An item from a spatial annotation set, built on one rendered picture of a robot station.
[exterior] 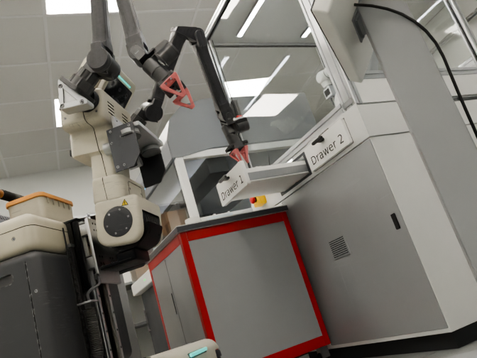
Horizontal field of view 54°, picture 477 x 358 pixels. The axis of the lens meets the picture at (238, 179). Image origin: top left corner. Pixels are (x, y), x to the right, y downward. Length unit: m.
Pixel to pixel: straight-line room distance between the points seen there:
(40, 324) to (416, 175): 1.40
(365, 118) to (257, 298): 0.90
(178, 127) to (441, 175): 2.12
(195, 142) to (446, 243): 1.76
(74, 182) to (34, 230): 4.90
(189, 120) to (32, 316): 1.92
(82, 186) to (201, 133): 3.55
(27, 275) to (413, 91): 1.22
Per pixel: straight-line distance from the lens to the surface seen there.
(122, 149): 1.65
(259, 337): 2.11
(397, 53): 1.36
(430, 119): 1.29
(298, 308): 2.21
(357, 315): 2.12
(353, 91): 1.92
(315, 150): 2.08
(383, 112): 1.96
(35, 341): 1.55
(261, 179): 2.02
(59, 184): 6.48
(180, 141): 3.04
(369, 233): 1.93
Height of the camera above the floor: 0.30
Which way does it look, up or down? 16 degrees up
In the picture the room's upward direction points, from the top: 18 degrees counter-clockwise
